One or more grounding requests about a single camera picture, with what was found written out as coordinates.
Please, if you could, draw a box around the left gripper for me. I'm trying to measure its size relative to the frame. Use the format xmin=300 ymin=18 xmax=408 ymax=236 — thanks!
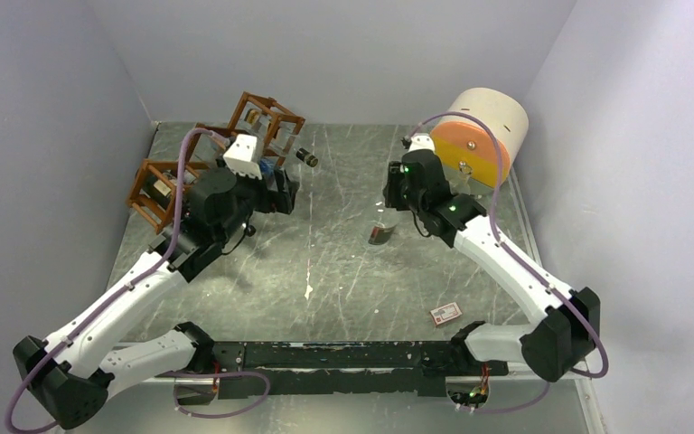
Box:
xmin=216 ymin=155 xmax=298 ymax=242

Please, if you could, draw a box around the brown wooden wine rack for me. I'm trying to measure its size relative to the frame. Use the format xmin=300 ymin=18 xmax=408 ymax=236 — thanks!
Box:
xmin=127 ymin=91 xmax=305 ymax=231

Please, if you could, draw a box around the dark small bottle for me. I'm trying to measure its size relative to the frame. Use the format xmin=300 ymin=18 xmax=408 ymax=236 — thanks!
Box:
xmin=295 ymin=147 xmax=319 ymax=167

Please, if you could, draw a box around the clear square glass bottle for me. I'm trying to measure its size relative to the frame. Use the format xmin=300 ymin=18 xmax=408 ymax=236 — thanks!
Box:
xmin=244 ymin=108 xmax=295 ymax=156

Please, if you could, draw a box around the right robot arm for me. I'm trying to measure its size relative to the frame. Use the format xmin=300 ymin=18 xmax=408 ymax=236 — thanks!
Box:
xmin=382 ymin=149 xmax=601 ymax=382

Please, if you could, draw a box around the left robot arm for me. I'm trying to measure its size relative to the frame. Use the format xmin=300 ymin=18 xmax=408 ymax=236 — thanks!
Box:
xmin=13 ymin=167 xmax=300 ymax=429

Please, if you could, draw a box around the blue plastic water bottle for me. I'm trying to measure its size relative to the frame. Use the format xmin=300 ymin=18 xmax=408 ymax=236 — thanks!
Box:
xmin=258 ymin=157 xmax=281 ymax=182

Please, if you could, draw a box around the cream orange cylindrical box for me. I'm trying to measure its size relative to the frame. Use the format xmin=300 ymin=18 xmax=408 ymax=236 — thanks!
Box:
xmin=429 ymin=88 xmax=529 ymax=190

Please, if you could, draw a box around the small red white box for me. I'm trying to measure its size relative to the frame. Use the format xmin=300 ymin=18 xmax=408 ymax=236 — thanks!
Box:
xmin=429 ymin=302 xmax=463 ymax=326

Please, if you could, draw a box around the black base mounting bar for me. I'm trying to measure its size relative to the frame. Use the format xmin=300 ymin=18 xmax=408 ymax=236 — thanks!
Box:
xmin=177 ymin=340 xmax=509 ymax=399

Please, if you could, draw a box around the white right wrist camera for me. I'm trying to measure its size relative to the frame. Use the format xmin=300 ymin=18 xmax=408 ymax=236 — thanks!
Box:
xmin=401 ymin=134 xmax=436 ymax=153

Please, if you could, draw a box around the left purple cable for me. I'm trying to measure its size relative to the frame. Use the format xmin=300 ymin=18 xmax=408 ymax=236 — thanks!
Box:
xmin=4 ymin=127 xmax=271 ymax=434

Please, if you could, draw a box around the purple cable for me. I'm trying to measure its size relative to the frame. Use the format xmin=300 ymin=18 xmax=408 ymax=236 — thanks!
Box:
xmin=407 ymin=111 xmax=610 ymax=416
xmin=4 ymin=127 xmax=271 ymax=434

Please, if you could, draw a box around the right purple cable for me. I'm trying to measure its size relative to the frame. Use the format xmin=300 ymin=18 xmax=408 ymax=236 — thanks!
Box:
xmin=407 ymin=111 xmax=610 ymax=416

